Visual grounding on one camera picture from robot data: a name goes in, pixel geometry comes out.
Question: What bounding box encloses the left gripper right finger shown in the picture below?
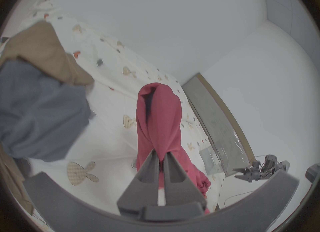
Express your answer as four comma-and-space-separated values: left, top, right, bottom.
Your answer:
164, 152, 208, 211

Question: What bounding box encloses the clear plastic box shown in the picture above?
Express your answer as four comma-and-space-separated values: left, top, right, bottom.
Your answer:
199, 146, 229, 176

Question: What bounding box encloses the brown garment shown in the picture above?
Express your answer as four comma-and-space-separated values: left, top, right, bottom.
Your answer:
0, 22, 95, 215

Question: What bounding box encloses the grey garment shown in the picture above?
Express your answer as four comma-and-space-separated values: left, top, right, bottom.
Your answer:
0, 60, 91, 163

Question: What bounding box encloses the red shirt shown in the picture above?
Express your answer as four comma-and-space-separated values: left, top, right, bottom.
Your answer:
136, 82, 212, 215

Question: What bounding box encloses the bed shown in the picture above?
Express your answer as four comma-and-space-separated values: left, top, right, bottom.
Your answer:
0, 0, 257, 226

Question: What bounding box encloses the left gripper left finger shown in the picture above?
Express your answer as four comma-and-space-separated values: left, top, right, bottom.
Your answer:
117, 149, 160, 218

